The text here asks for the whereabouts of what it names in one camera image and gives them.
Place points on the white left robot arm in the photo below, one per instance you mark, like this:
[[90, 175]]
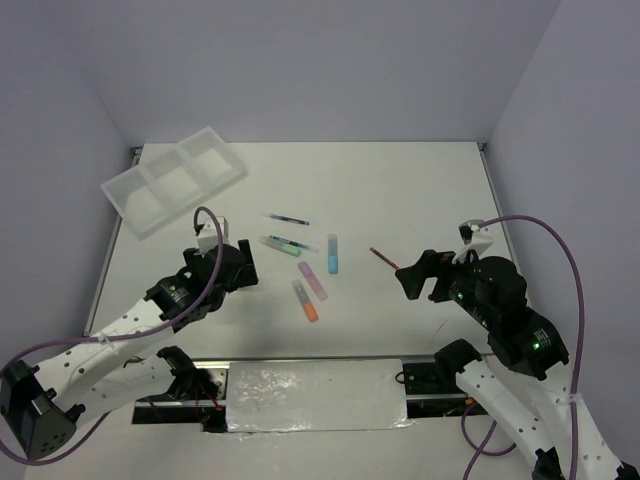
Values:
[[45, 404]]

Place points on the silver foil covered plate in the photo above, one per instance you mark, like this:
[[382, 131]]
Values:
[[310, 396]]

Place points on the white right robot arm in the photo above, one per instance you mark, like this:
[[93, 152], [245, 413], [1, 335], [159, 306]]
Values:
[[554, 430]]

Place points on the red pen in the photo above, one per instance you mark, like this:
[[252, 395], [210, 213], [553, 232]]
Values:
[[384, 258]]

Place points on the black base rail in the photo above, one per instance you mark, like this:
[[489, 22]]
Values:
[[428, 395]]

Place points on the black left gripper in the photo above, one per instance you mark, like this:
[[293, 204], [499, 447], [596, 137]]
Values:
[[246, 274]]

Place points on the orange highlighter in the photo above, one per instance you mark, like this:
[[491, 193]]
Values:
[[305, 301]]

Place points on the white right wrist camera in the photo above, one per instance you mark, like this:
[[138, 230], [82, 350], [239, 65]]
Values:
[[476, 240]]

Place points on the clear three-compartment plastic tray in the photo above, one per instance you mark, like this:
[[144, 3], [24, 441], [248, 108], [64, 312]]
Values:
[[169, 184]]

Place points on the green highlighter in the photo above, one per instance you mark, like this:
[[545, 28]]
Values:
[[280, 246]]

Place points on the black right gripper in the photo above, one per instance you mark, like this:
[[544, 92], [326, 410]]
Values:
[[436, 262]]

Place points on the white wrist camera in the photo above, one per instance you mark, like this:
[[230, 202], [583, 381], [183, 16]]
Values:
[[207, 235], [476, 240]]

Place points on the blue highlighter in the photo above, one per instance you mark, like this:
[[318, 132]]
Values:
[[333, 259]]

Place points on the purple highlighter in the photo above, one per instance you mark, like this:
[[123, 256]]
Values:
[[312, 280]]

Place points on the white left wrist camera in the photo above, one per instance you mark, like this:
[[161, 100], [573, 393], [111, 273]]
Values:
[[207, 235]]

